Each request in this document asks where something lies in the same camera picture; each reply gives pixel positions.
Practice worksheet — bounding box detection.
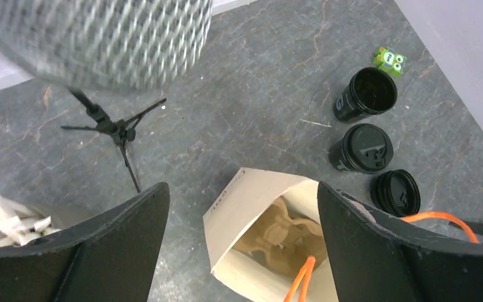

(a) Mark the microphone on black tripod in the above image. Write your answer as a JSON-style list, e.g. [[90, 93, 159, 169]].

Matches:
[[0, 0, 214, 193]]

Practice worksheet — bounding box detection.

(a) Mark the brown paper takeout bag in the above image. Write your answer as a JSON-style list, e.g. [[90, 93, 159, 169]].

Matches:
[[203, 168, 340, 301]]

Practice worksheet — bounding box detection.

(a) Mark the black coffee cup with print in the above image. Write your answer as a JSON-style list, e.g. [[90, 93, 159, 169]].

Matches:
[[328, 123, 394, 174]]

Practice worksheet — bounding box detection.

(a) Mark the bundle of white wrapped straws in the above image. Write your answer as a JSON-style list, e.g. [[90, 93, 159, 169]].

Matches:
[[0, 195, 61, 247]]

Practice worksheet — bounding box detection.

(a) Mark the green toy block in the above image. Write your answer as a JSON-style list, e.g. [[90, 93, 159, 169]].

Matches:
[[372, 47, 407, 77]]

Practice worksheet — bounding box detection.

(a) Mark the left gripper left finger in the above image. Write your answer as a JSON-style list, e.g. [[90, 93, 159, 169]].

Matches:
[[0, 182, 170, 301]]

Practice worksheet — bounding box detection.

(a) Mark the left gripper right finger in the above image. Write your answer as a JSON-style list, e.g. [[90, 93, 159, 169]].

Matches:
[[317, 182, 483, 301]]

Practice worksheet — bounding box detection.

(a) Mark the brown cardboard cup carrier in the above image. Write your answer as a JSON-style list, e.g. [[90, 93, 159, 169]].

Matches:
[[233, 197, 328, 277]]

